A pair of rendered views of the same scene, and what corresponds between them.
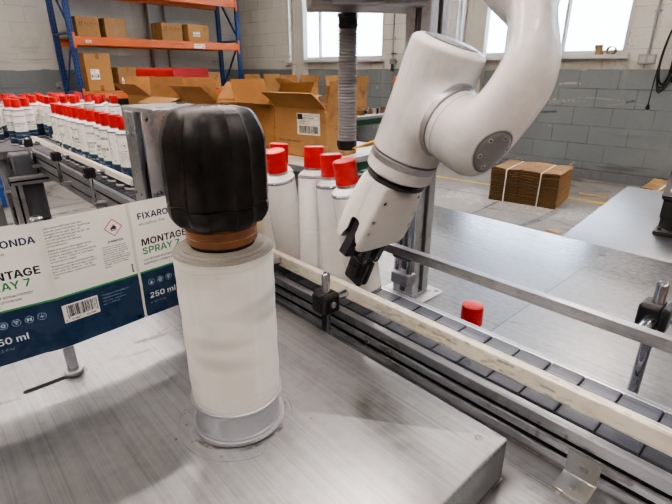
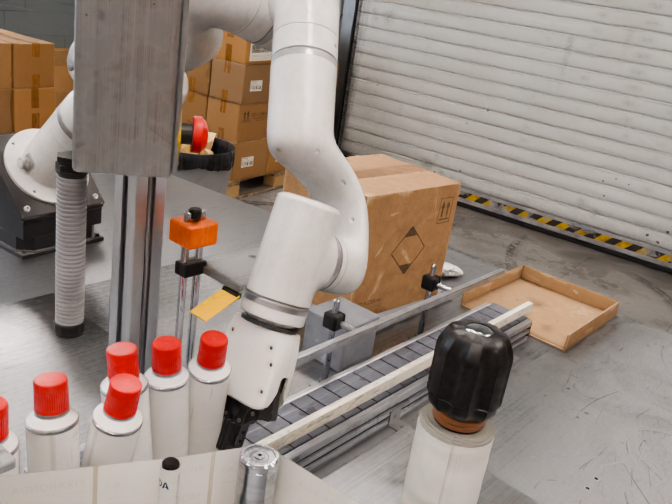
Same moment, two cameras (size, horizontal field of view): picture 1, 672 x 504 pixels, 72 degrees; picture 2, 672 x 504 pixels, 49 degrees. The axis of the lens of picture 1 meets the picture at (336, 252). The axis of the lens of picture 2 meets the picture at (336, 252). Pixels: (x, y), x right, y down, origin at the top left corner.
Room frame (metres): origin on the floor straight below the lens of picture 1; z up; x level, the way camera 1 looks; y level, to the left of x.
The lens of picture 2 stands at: (0.65, 0.75, 1.50)
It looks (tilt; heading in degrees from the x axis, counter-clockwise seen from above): 21 degrees down; 260
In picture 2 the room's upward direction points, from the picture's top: 9 degrees clockwise
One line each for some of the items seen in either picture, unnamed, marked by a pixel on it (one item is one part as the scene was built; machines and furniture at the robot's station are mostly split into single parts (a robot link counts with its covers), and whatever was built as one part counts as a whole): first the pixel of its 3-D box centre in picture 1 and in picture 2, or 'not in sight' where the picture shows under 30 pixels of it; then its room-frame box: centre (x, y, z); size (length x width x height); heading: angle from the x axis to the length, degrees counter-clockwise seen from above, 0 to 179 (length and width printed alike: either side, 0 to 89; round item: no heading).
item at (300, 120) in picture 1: (317, 117); not in sight; (2.53, 0.10, 0.97); 0.51 x 0.39 x 0.37; 143
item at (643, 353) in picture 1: (640, 355); (340, 347); (0.43, -0.33, 0.91); 0.07 x 0.03 x 0.16; 133
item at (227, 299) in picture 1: (226, 280); (451, 447); (0.37, 0.10, 1.03); 0.09 x 0.09 x 0.30
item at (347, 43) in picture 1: (347, 84); (70, 248); (0.80, -0.02, 1.18); 0.04 x 0.04 x 0.21
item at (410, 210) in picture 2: not in sight; (365, 231); (0.33, -0.73, 0.99); 0.30 x 0.24 x 0.27; 38
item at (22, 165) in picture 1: (26, 192); not in sight; (1.96, 1.35, 0.71); 0.15 x 0.12 x 0.34; 133
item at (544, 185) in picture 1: (530, 182); not in sight; (4.49, -1.93, 0.16); 0.65 x 0.54 x 0.32; 53
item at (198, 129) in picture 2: not in sight; (192, 134); (0.68, 0.00, 1.33); 0.04 x 0.03 x 0.04; 98
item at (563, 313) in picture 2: not in sight; (541, 303); (-0.11, -0.73, 0.85); 0.30 x 0.26 x 0.04; 43
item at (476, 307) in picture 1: (472, 313); not in sight; (0.64, -0.21, 0.85); 0.03 x 0.03 x 0.03
